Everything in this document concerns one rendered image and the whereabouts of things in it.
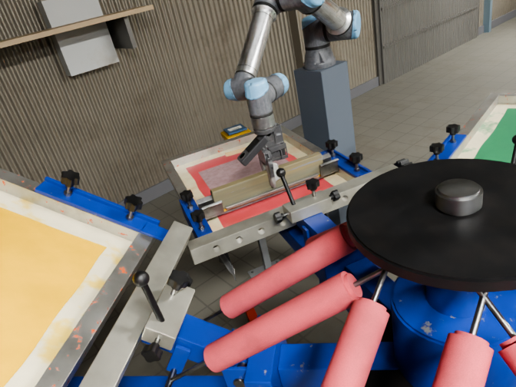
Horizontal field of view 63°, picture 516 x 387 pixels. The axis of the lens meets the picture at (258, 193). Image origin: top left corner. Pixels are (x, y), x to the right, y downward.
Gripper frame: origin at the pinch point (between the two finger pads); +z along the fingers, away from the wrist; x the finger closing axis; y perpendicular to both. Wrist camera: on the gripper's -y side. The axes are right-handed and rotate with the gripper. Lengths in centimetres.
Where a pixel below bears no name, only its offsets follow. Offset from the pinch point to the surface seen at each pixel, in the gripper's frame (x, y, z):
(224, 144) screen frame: 56, 0, 3
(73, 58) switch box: 223, -57, -34
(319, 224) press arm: -37.3, -0.6, -3.0
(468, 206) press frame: -87, -1, -32
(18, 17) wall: 228, -81, -67
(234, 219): -4.8, -16.0, 5.6
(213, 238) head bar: -24.9, -27.1, -3.0
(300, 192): -3.5, 9.3, 5.5
